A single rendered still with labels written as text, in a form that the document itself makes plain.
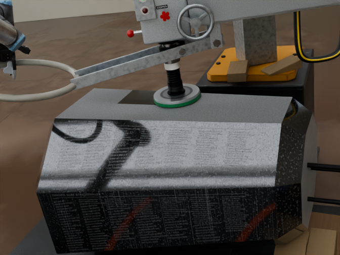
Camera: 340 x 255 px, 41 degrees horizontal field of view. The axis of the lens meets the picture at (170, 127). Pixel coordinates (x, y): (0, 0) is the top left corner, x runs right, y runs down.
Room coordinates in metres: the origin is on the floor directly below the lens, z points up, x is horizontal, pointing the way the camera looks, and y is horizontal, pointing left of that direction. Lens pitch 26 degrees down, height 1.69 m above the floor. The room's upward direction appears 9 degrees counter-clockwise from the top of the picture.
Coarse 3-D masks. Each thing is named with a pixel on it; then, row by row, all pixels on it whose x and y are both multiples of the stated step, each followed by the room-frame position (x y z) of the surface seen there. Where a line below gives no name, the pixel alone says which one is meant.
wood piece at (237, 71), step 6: (246, 60) 2.43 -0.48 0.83; (234, 66) 2.37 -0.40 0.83; (240, 66) 2.35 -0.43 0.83; (246, 66) 2.34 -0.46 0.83; (228, 72) 2.29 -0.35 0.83; (234, 72) 2.28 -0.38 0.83; (240, 72) 2.26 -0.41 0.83; (246, 72) 2.30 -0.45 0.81; (228, 78) 2.27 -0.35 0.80; (234, 78) 2.26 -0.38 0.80; (240, 78) 2.25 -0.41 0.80; (246, 78) 2.27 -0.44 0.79
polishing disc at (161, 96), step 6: (186, 84) 2.04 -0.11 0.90; (192, 84) 2.02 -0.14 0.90; (162, 90) 2.02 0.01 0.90; (186, 90) 1.97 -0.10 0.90; (192, 90) 1.96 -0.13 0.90; (198, 90) 1.94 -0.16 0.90; (156, 96) 1.95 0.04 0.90; (162, 96) 1.94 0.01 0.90; (168, 96) 1.93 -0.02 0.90; (174, 96) 1.92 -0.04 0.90; (180, 96) 1.91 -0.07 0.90; (186, 96) 1.90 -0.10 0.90; (192, 96) 1.88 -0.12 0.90; (162, 102) 1.88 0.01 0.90; (168, 102) 1.87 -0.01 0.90; (174, 102) 1.86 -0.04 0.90; (180, 102) 1.86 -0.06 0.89
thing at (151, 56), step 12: (156, 48) 2.02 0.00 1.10; (180, 48) 1.90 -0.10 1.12; (192, 48) 1.90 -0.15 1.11; (204, 48) 1.90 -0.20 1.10; (120, 60) 2.02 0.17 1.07; (132, 60) 1.92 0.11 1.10; (144, 60) 1.91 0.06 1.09; (156, 60) 1.91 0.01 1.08; (168, 60) 1.90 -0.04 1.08; (84, 72) 2.03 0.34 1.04; (96, 72) 1.92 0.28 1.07; (108, 72) 1.92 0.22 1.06; (120, 72) 1.91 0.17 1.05; (84, 84) 1.92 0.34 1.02
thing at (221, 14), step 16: (192, 0) 1.86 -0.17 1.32; (208, 0) 1.85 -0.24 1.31; (224, 0) 1.85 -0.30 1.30; (240, 0) 1.85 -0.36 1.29; (256, 0) 1.85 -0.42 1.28; (272, 0) 1.84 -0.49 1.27; (288, 0) 1.84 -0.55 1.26; (304, 0) 1.84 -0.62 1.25; (320, 0) 1.83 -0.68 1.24; (336, 0) 1.83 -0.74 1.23; (192, 16) 1.86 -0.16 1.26; (208, 16) 1.85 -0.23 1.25; (224, 16) 1.85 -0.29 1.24; (240, 16) 1.85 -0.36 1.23; (256, 16) 1.86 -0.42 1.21
